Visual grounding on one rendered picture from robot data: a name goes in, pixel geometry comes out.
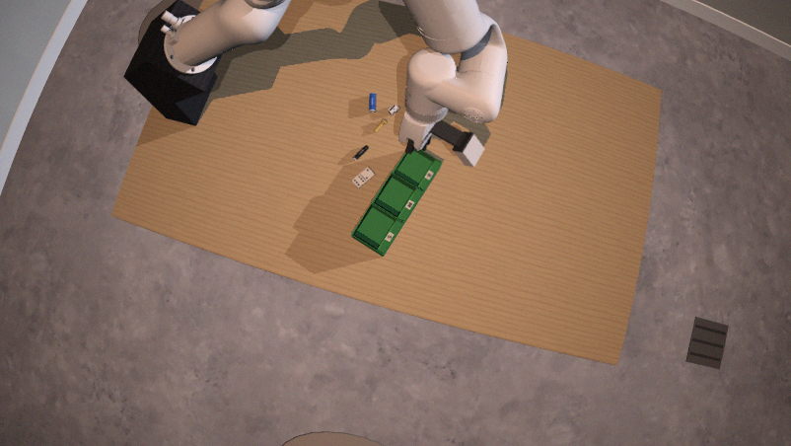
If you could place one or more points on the dark grey and tan domino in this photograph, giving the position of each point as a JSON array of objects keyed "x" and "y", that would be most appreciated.
[{"x": 363, "y": 177}]

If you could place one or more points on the green open bin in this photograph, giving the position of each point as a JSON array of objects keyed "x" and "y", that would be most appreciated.
[{"x": 396, "y": 200}]

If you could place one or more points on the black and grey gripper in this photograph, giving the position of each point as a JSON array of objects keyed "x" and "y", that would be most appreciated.
[{"x": 416, "y": 132}]

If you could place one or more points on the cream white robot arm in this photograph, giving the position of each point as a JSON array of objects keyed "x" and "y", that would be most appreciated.
[{"x": 447, "y": 27}]

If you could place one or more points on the black battery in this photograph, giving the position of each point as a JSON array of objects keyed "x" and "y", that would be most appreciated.
[{"x": 361, "y": 152}]

